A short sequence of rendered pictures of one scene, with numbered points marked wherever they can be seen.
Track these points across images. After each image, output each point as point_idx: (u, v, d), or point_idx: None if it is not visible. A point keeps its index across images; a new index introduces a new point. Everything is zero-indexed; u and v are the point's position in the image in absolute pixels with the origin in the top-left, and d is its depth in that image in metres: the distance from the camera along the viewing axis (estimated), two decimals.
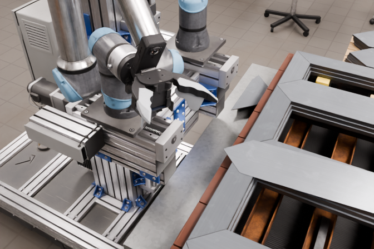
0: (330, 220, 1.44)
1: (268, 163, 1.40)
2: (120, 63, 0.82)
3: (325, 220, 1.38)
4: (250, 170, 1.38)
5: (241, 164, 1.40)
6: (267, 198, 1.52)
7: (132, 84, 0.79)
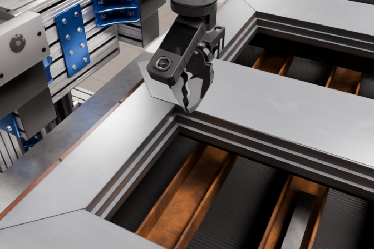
0: (316, 199, 0.80)
1: None
2: (170, 0, 0.60)
3: (305, 198, 0.74)
4: (171, 94, 0.75)
5: (160, 85, 0.78)
6: (208, 163, 0.87)
7: None
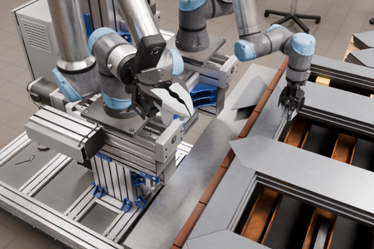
0: (330, 220, 1.44)
1: (271, 158, 1.42)
2: (120, 63, 0.82)
3: (325, 220, 1.38)
4: (252, 164, 1.40)
5: (244, 158, 1.42)
6: (267, 198, 1.52)
7: (132, 84, 0.79)
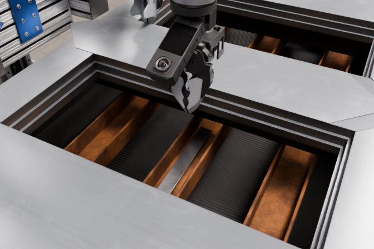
0: None
1: (124, 40, 0.92)
2: (170, 0, 0.60)
3: (202, 132, 0.89)
4: (91, 46, 0.90)
5: (84, 39, 0.92)
6: (133, 110, 1.02)
7: None
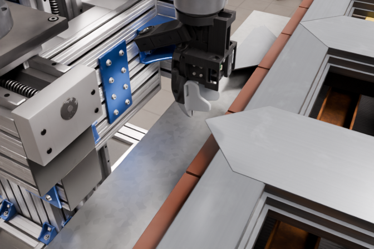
0: None
1: (299, 155, 0.63)
2: None
3: None
4: (256, 168, 0.61)
5: (239, 153, 0.63)
6: (289, 239, 0.72)
7: None
